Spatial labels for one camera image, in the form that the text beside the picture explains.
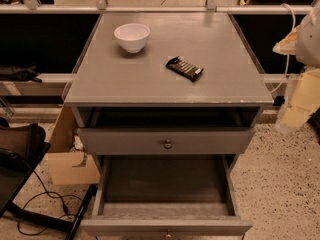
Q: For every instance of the black rxbar chocolate bar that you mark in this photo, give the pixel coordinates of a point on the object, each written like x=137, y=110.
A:
x=185, y=69

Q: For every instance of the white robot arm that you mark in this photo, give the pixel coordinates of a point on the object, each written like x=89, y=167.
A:
x=303, y=95

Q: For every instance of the grey wooden drawer cabinet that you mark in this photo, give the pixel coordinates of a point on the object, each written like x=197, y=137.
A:
x=170, y=115

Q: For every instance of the brass upper drawer knob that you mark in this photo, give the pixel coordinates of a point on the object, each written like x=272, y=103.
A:
x=167, y=144

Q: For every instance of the grey upper drawer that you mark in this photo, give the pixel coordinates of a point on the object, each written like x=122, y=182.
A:
x=133, y=141

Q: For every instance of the grey open middle drawer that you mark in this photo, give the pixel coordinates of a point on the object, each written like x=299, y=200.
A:
x=150, y=195

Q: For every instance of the white ceramic bowl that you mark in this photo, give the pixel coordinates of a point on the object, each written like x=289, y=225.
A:
x=132, y=37

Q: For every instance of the brown cardboard box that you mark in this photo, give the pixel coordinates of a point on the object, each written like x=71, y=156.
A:
x=68, y=163

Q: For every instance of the black folding chair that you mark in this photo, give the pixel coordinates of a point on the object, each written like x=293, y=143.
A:
x=21, y=150

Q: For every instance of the black cloth on rail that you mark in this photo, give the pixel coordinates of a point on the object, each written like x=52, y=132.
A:
x=19, y=73

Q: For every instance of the aluminium frame railing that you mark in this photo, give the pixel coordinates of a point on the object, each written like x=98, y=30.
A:
x=50, y=9

